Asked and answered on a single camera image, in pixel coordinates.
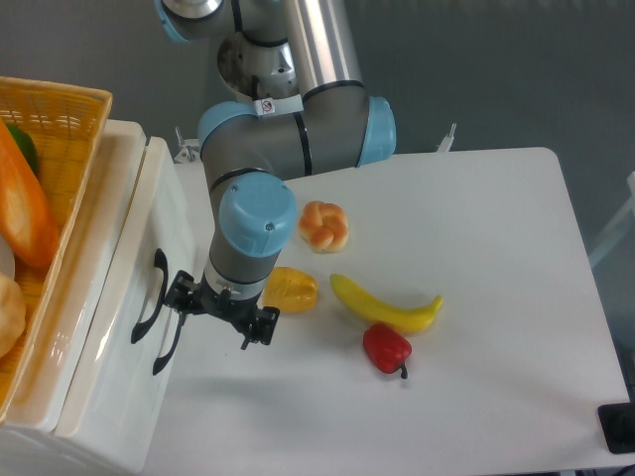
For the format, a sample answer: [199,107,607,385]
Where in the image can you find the black device at edge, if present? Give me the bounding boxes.
[597,403,634,454]

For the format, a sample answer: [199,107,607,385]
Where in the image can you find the green pepper toy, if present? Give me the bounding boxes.
[7,124,39,176]

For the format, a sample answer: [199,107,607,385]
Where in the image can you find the red bell pepper toy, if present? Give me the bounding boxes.
[362,323,412,380]

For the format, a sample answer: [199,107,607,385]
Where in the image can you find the white drawer cabinet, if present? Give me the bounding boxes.
[1,120,146,475]

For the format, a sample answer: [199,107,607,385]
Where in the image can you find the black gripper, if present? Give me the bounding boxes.
[164,270,281,350]

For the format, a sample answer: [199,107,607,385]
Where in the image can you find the orange baguette bread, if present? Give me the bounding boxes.
[1,122,60,268]

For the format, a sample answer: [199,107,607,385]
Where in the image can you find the yellow woven basket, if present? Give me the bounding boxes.
[1,77,112,416]

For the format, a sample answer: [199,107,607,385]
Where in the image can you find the yellow banana toy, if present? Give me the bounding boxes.
[329,274,444,334]

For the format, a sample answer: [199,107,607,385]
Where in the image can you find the knotted bread bun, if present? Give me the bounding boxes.
[298,200,349,253]

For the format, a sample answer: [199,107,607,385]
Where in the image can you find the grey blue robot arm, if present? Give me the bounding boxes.
[155,1,396,344]

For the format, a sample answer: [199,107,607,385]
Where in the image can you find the round bread roll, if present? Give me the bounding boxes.
[0,274,26,357]

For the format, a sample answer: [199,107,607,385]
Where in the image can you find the yellow bell pepper toy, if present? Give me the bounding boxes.
[262,267,318,313]

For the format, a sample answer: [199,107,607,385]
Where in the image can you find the white drawer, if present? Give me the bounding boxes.
[54,137,196,473]

